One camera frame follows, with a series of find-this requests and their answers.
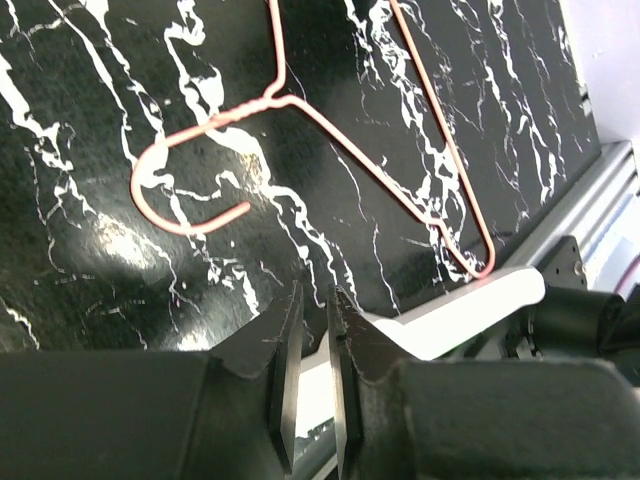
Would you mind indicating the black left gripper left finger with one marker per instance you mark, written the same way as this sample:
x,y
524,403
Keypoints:
x,y
225,413

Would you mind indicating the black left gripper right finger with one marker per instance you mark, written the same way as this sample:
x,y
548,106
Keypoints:
x,y
397,417

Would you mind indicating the white rack base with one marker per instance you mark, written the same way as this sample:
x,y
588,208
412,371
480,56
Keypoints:
x,y
427,332

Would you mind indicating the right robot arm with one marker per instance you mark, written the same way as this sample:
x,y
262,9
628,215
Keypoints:
x,y
571,321

